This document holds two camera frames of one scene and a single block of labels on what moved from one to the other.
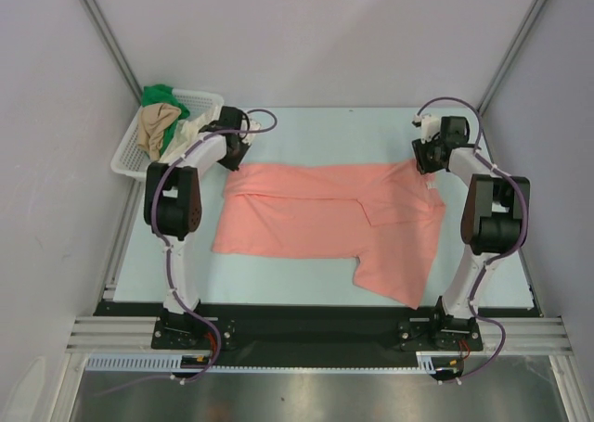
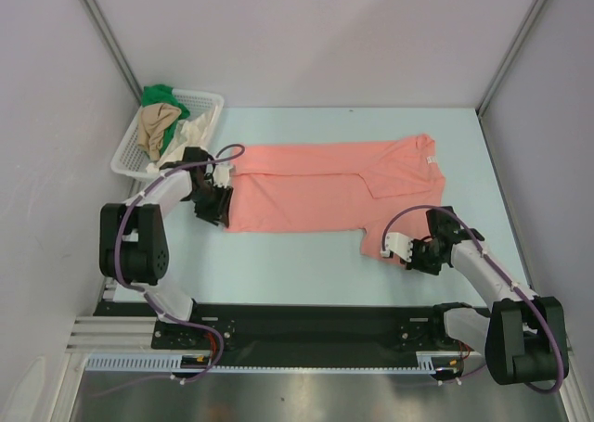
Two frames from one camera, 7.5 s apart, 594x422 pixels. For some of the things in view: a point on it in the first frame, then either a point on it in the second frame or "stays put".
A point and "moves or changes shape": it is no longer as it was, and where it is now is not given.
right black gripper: (425, 160) to (419, 257)
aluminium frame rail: (517, 334) stays put
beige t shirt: (150, 130) stays put
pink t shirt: (390, 215) moves or changes shape
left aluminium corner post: (109, 36) stays put
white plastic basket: (131, 158) stays put
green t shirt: (159, 94) stays put
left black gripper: (232, 165) to (219, 212)
